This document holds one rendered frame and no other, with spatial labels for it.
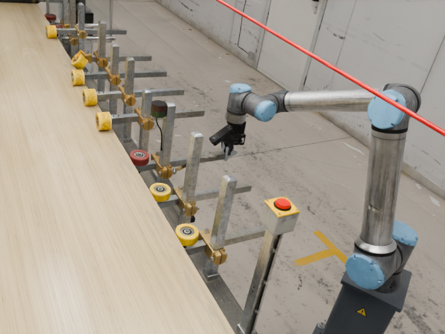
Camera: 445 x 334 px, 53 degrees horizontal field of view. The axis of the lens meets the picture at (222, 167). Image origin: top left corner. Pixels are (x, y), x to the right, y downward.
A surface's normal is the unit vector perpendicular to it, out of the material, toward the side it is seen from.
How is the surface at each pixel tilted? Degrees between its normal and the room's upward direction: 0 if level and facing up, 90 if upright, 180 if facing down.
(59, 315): 0
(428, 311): 0
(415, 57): 90
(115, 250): 0
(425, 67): 90
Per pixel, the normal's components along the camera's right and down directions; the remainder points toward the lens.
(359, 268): -0.69, 0.37
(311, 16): -0.85, 0.15
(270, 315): 0.16, -0.83
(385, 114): -0.69, 0.16
